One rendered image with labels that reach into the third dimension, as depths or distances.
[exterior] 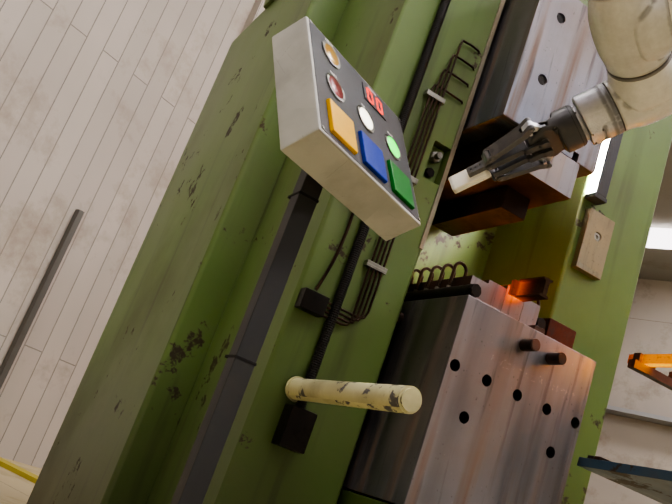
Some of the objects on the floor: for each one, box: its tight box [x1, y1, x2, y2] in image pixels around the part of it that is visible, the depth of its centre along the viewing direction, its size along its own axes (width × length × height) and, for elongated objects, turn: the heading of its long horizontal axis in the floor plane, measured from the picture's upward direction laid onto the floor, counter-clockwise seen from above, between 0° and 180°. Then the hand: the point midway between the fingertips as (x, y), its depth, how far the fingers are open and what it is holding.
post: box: [170, 169, 323, 504], centre depth 136 cm, size 4×4×108 cm
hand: (469, 177), depth 139 cm, fingers closed
